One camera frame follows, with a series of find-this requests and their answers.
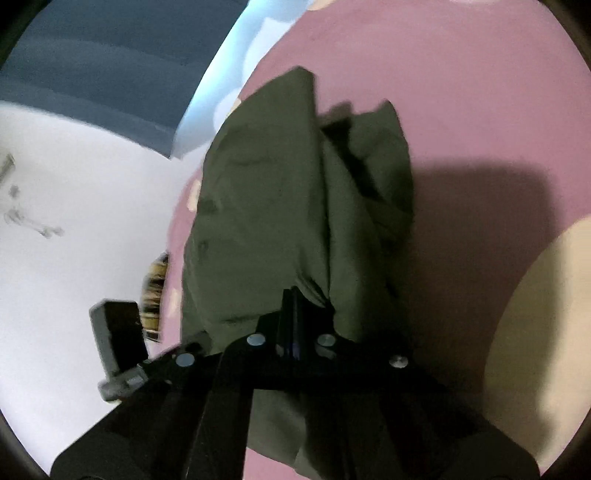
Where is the olive green garment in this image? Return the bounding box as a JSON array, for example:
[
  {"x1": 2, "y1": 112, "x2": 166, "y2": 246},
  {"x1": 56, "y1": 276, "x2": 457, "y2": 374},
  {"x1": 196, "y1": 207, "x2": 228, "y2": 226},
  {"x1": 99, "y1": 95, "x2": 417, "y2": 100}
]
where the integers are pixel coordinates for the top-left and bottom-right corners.
[{"x1": 179, "y1": 66, "x2": 416, "y2": 478}]

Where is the pink blanket with cream dots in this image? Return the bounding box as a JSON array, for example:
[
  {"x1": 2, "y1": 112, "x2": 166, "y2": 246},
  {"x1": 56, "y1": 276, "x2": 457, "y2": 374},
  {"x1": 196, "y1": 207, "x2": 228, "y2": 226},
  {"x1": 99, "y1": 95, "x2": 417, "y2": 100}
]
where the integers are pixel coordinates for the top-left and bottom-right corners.
[{"x1": 159, "y1": 0, "x2": 591, "y2": 474}]

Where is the dark blue fabric panel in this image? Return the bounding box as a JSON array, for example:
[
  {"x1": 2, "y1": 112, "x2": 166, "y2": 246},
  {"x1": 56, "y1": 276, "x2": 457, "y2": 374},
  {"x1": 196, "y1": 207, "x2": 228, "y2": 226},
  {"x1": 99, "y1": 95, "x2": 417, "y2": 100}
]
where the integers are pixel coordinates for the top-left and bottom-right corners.
[{"x1": 0, "y1": 0, "x2": 252, "y2": 160}]

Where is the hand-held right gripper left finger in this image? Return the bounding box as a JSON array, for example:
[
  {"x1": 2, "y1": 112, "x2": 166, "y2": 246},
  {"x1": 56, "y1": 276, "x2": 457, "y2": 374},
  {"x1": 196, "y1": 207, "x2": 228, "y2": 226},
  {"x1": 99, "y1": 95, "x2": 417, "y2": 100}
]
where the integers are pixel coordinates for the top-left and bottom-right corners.
[{"x1": 50, "y1": 287, "x2": 295, "y2": 480}]

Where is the light blue sheet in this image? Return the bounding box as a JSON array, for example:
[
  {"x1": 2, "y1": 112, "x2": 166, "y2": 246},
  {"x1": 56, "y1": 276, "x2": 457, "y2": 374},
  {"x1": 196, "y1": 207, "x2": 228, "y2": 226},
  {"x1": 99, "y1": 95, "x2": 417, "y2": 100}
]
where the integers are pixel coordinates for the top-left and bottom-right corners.
[{"x1": 170, "y1": 0, "x2": 317, "y2": 160}]

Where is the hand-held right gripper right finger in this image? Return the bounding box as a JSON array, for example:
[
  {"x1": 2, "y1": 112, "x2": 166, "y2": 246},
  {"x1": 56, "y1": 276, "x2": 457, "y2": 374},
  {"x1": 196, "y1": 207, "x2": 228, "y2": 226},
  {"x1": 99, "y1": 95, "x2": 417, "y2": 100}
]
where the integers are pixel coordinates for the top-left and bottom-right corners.
[{"x1": 293, "y1": 287, "x2": 542, "y2": 480}]

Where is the yellow black striped cloth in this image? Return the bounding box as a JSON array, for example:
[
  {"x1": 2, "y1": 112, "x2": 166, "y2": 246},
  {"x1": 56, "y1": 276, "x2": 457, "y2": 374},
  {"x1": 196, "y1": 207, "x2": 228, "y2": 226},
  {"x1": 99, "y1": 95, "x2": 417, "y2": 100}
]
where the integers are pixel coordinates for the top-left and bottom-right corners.
[{"x1": 140, "y1": 250, "x2": 171, "y2": 343}]

